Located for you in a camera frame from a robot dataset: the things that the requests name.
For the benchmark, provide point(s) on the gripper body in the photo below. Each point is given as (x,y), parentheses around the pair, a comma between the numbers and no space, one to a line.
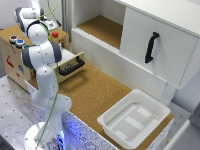
(50,24)

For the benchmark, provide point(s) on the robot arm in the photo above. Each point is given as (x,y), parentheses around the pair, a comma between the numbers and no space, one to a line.
(45,83)

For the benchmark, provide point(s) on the wooden drawer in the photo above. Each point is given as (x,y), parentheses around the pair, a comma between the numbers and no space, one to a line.
(68,56)

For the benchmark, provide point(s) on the wooden drawer box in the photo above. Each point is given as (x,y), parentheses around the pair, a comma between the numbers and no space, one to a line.
(11,68)

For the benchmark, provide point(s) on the green button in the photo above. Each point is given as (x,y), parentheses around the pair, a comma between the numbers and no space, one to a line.
(25,46)

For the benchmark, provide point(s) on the blue button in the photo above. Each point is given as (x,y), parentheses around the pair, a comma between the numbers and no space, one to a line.
(20,42)

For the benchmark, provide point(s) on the red button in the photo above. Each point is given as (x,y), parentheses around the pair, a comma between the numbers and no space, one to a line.
(13,38)

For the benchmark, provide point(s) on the white cabinet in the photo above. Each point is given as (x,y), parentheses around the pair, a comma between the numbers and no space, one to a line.
(100,50)

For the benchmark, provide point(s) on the white sliding door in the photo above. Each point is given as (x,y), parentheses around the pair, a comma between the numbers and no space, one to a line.
(173,50)

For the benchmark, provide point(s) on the white plastic box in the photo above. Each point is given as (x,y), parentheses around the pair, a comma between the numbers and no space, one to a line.
(133,120)

